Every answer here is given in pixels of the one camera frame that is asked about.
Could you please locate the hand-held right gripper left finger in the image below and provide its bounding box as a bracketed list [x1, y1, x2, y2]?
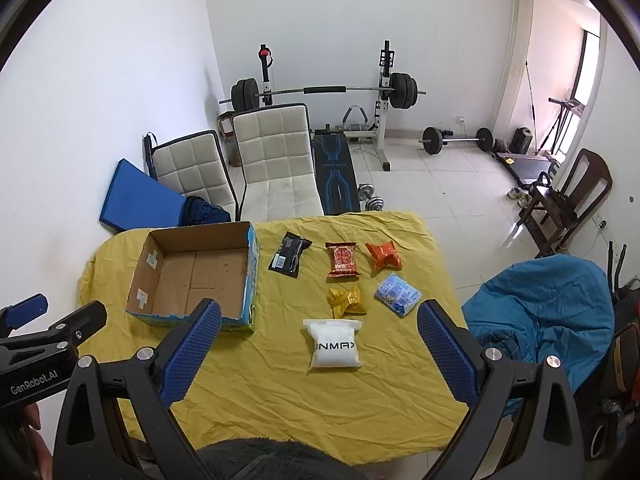
[52, 298, 223, 480]

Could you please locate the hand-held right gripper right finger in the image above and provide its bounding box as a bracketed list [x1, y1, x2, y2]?
[416, 299, 588, 480]

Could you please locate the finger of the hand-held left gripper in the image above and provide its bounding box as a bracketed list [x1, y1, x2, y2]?
[0, 294, 50, 333]
[47, 301, 108, 348]

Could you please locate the light blue tissue packet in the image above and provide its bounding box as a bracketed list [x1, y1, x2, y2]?
[375, 274, 422, 318]

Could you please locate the cardboard box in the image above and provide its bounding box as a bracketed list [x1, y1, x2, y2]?
[125, 221, 261, 333]

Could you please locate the yellow snack packet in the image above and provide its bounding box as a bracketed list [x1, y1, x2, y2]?
[327, 285, 367, 318]

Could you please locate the orange snack packet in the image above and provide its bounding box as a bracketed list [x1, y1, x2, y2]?
[365, 241, 404, 273]

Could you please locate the white plastic packet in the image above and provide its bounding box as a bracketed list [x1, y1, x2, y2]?
[302, 317, 363, 372]

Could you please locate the black snack packet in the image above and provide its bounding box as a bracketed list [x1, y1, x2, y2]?
[268, 231, 313, 278]

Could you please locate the red snack packet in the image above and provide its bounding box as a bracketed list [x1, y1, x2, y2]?
[325, 241, 362, 280]

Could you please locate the person's left hand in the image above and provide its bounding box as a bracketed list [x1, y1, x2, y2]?
[20, 402, 54, 480]

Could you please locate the yellow tablecloth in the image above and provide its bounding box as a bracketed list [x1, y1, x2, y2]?
[77, 210, 473, 466]

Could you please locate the blue cloth covered seat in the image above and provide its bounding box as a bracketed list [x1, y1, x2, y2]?
[460, 254, 616, 411]

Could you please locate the blue foam mat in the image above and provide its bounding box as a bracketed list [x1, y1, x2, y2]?
[99, 158, 188, 233]

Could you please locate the dark blue cloth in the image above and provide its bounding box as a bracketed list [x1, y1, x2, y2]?
[180, 196, 232, 227]

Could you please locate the black equipment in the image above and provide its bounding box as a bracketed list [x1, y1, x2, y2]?
[580, 240, 640, 461]

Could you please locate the small white padded chair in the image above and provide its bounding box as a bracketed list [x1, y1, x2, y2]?
[150, 130, 237, 222]

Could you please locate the treadmill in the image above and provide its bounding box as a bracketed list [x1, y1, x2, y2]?
[492, 97, 586, 181]

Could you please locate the black and blue weight bench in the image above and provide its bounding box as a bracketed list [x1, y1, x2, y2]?
[312, 127, 361, 216]

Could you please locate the small barbell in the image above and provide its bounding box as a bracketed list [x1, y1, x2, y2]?
[421, 126, 493, 155]

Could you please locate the large white padded chair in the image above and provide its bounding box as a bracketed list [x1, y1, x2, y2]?
[231, 103, 325, 223]

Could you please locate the brown stool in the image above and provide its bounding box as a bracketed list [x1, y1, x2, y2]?
[217, 112, 242, 166]

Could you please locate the black box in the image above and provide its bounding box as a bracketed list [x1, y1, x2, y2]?
[511, 127, 533, 155]

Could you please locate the dark wooden chair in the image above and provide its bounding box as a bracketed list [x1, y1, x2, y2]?
[517, 148, 613, 259]

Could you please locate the white barbell rack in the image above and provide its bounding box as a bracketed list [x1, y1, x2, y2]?
[257, 40, 396, 171]

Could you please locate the barbell with black plates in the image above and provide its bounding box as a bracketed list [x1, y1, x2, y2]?
[231, 72, 427, 112]

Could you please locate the window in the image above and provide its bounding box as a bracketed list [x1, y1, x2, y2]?
[572, 30, 601, 106]

